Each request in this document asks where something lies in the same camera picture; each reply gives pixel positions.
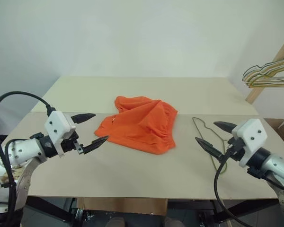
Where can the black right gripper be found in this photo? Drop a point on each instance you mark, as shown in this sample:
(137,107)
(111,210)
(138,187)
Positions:
(234,149)

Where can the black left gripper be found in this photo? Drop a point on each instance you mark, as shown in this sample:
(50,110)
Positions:
(68,144)

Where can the orange cloth garment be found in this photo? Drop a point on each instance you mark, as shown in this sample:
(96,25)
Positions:
(139,125)

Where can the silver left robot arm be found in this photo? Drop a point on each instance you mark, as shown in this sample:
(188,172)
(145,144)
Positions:
(23,149)

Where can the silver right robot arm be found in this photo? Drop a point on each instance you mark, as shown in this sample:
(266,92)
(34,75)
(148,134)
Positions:
(277,165)

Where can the wooden rack frame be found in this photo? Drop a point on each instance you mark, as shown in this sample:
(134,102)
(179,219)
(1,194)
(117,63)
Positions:
(258,91)

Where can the brown cardboard sheet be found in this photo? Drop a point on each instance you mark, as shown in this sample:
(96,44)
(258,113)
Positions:
(123,205)

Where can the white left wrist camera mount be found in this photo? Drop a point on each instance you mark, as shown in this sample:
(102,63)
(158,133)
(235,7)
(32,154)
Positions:
(58,124)

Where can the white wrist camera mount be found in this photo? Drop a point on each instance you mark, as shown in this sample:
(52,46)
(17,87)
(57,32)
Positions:
(251,133)
(58,124)

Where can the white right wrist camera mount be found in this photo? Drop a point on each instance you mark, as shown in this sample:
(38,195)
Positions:
(251,133)

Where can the black table frame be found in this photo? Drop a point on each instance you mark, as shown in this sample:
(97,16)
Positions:
(52,212)

